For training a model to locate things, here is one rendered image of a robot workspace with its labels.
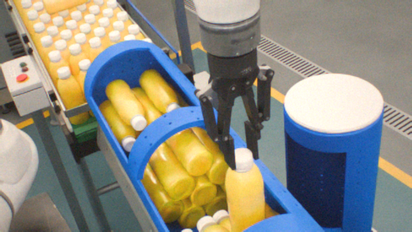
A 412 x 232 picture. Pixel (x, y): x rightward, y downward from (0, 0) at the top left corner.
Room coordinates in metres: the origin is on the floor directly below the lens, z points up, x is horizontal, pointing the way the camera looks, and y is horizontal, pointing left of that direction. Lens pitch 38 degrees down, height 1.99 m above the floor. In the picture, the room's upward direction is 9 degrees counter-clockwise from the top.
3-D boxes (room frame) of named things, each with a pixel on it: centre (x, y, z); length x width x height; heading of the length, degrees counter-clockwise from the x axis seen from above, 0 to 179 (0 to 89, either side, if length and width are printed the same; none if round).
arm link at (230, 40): (0.68, -0.05, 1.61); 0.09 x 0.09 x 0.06
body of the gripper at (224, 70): (0.68, -0.05, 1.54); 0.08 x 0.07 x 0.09; 111
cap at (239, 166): (0.69, -0.05, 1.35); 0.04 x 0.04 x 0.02
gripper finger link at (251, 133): (0.69, -0.07, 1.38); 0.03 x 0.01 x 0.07; 21
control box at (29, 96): (1.54, 0.58, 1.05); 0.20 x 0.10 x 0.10; 21
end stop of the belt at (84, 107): (1.52, 0.27, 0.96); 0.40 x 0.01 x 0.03; 111
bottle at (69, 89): (1.50, 0.43, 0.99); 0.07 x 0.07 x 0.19
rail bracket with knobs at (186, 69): (1.56, 0.07, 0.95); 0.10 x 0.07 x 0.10; 111
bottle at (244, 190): (0.69, -0.05, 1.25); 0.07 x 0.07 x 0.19
